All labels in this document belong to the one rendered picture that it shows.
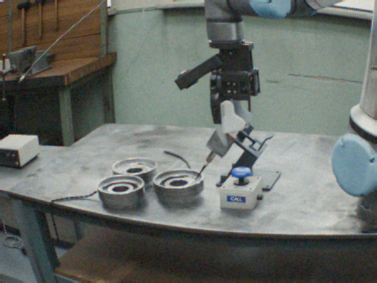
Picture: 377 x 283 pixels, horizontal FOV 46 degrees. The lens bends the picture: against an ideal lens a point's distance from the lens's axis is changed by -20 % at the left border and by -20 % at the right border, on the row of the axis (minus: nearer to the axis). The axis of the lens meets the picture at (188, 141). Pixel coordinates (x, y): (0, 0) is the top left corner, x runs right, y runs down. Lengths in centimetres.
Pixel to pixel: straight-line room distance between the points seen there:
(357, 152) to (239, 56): 35
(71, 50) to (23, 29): 47
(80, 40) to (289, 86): 122
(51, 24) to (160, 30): 74
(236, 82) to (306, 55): 163
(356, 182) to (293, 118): 192
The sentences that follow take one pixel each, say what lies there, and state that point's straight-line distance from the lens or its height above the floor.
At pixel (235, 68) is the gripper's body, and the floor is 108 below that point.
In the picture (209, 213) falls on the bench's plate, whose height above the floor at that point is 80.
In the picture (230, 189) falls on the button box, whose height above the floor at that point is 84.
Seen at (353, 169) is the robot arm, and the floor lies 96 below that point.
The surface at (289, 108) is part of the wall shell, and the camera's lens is 271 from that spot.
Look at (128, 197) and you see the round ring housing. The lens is 110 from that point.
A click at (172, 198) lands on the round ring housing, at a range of 111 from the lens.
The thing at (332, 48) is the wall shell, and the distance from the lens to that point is 260.
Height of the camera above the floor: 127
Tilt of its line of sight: 18 degrees down
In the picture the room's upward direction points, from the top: 4 degrees counter-clockwise
